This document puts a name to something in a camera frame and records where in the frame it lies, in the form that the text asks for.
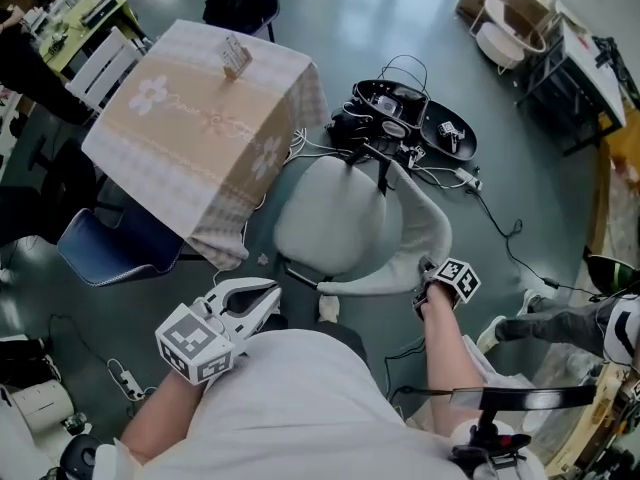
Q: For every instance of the black curved body mount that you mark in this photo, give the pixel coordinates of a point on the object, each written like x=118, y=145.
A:
x=520, y=398

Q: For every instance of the open black case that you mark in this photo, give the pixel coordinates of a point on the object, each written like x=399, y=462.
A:
x=390, y=105

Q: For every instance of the black office chair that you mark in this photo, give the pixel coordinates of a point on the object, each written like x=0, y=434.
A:
x=55, y=193

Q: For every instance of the small wooden holder box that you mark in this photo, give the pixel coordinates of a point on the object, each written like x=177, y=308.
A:
x=235, y=58

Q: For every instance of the table with beige floral cloth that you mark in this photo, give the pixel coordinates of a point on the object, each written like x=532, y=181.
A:
x=200, y=123

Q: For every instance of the person's white shirt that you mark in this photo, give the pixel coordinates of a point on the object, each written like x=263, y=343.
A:
x=300, y=408

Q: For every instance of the white cylindrical appliance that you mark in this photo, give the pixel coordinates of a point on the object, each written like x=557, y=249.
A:
x=42, y=405

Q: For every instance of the white slatted chair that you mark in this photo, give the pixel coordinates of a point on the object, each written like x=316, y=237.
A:
x=102, y=70

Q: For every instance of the person's left forearm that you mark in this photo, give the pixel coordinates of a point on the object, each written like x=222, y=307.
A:
x=160, y=418

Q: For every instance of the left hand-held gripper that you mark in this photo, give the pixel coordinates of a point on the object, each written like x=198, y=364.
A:
x=192, y=340

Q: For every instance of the dark green shiny helmet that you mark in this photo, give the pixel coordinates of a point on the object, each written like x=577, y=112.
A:
x=612, y=270

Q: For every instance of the yellow-green desk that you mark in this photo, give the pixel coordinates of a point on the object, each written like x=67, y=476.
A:
x=75, y=33

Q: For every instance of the spare hand-held gripper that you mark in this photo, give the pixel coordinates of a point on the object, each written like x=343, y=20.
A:
x=451, y=135

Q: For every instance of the white fleece chair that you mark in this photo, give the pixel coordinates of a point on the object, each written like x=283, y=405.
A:
x=335, y=218

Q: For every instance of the blue plastic chair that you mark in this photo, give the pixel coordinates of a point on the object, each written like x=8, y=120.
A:
x=115, y=248

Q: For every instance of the light wooden shelf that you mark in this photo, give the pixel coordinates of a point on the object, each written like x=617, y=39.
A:
x=595, y=418

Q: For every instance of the white top metal frame table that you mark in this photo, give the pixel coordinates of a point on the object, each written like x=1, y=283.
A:
x=585, y=63

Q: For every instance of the person's right forearm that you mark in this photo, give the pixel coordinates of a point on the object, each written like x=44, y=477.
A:
x=447, y=348

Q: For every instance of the person's white shoe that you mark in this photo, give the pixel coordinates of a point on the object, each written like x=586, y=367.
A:
x=329, y=309

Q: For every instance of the black bag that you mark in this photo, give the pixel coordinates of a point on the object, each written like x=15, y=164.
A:
x=350, y=125

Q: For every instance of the black case lid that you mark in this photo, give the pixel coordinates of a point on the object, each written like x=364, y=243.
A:
x=450, y=138

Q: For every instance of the white power strip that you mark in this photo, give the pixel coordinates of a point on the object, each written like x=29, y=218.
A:
x=127, y=380
x=469, y=179

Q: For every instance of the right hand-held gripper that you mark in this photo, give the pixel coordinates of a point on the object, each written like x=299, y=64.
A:
x=457, y=278

